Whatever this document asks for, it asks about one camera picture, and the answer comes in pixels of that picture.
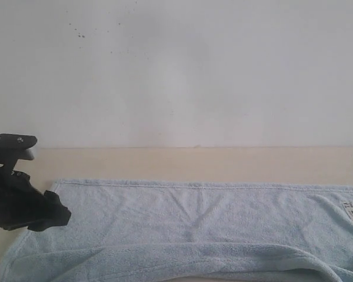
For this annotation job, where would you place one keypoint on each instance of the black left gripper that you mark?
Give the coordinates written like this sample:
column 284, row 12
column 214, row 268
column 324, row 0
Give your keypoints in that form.
column 22, row 205

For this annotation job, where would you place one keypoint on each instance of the light blue terry towel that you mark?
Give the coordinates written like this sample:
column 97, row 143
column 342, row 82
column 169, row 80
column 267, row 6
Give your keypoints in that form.
column 127, row 230

